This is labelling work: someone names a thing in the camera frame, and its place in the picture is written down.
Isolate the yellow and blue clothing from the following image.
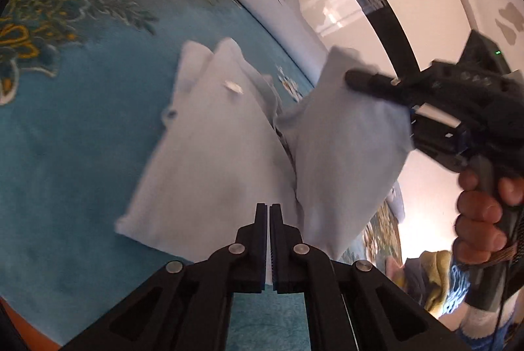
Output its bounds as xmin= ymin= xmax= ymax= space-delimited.
xmin=402 ymin=250 xmax=470 ymax=318

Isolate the light blue t-shirt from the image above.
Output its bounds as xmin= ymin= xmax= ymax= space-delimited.
xmin=116 ymin=39 xmax=413 ymax=262

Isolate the right hand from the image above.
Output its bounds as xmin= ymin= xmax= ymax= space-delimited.
xmin=452 ymin=168 xmax=508 ymax=265

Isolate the teal floral bed blanket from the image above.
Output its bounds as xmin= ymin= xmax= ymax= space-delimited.
xmin=0 ymin=0 xmax=404 ymax=351

